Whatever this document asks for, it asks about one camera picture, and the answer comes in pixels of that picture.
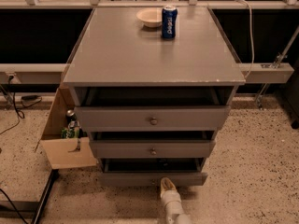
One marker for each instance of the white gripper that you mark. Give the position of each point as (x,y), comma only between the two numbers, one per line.
(170,196)

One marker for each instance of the grey bottom drawer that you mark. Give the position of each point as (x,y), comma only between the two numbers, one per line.
(150,172)

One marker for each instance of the grey drawer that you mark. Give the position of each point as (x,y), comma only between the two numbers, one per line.
(148,145)
(150,172)
(150,119)

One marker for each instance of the grey top drawer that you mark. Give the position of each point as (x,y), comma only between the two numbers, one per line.
(150,119)

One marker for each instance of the grey middle drawer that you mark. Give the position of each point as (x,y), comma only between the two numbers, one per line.
(148,145)

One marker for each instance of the grey drawer cabinet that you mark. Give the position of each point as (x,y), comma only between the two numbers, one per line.
(120,62)

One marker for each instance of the cardboard box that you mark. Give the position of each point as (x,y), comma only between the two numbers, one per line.
(63,147)

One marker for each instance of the dark soda can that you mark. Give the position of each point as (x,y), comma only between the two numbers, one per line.
(70,115)

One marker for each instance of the blue Pepsi can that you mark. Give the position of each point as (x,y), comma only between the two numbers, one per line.
(169,16)

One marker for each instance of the black floor frame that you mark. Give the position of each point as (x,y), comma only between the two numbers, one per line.
(28,212)

